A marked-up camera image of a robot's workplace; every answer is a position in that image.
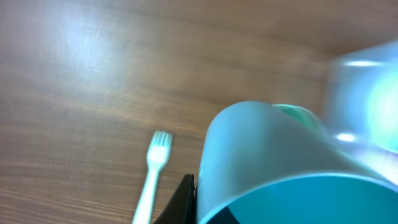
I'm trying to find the blue plastic cup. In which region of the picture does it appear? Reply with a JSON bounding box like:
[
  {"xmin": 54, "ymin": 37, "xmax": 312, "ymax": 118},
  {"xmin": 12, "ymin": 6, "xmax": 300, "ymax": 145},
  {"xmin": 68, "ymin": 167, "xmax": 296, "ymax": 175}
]
[{"xmin": 196, "ymin": 101, "xmax": 397, "ymax": 224}]

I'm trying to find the clear plastic container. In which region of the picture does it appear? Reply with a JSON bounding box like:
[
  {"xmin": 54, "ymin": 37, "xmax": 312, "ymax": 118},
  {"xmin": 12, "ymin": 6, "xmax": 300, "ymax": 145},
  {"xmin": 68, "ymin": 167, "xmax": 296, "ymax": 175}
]
[{"xmin": 324, "ymin": 41, "xmax": 397, "ymax": 183}]

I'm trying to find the green plastic fork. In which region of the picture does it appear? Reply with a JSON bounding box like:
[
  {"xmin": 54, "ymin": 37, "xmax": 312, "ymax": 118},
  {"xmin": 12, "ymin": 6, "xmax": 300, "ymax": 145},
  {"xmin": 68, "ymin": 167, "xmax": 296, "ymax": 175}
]
[{"xmin": 132, "ymin": 130, "xmax": 173, "ymax": 224}]

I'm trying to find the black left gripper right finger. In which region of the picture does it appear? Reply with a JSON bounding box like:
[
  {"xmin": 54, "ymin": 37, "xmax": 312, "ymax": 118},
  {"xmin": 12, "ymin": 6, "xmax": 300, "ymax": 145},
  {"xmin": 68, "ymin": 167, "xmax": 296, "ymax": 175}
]
[{"xmin": 207, "ymin": 207, "xmax": 239, "ymax": 224}]

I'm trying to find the green plastic cup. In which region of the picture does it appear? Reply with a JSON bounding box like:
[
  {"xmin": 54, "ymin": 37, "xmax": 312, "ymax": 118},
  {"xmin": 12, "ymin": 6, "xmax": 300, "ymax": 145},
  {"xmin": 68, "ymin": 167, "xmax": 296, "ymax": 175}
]
[{"xmin": 272, "ymin": 104, "xmax": 326, "ymax": 134}]

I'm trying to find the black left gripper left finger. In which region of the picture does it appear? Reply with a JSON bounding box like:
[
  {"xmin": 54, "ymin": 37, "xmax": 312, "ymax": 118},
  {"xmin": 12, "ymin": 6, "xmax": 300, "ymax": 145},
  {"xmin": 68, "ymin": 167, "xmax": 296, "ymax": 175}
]
[{"xmin": 154, "ymin": 174, "xmax": 196, "ymax": 224}]

